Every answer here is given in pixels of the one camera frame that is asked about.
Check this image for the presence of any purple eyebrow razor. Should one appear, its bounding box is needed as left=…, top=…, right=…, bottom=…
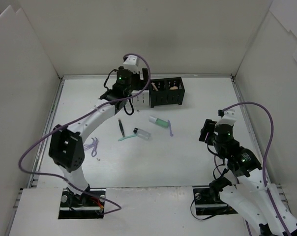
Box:
left=167, top=120, right=174, bottom=137

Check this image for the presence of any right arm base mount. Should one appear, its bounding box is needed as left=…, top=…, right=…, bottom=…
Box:
left=190, top=187, right=237, bottom=221

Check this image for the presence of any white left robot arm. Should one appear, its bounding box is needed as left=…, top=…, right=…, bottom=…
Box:
left=48, top=66, right=149, bottom=207

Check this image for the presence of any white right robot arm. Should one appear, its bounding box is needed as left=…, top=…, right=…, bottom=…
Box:
left=199, top=110, right=297, bottom=236

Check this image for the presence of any green white tube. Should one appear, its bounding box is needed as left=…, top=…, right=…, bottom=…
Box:
left=148, top=116, right=169, bottom=128

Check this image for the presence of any white slotted organizer box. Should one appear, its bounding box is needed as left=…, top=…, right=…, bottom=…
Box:
left=131, top=90, right=150, bottom=110

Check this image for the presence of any teal eyebrow razor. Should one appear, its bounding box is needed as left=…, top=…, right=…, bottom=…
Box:
left=118, top=133, right=137, bottom=142

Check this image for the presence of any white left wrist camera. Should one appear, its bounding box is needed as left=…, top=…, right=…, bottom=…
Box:
left=122, top=55, right=139, bottom=74

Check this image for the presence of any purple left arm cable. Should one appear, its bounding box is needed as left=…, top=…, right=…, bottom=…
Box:
left=18, top=54, right=151, bottom=215

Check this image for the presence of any pink makeup applicator stick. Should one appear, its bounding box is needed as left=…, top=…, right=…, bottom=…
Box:
left=151, top=83, right=159, bottom=91

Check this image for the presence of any black slotted organizer box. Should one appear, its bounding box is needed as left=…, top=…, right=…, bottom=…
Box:
left=149, top=77, right=185, bottom=108

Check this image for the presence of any black eyeliner pencil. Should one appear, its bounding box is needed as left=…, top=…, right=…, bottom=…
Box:
left=118, top=118, right=125, bottom=137

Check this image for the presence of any clear bottle black cap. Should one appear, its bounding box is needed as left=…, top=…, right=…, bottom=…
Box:
left=133, top=128, right=151, bottom=140

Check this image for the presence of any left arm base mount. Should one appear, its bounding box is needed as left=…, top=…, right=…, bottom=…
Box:
left=58, top=188, right=105, bottom=220

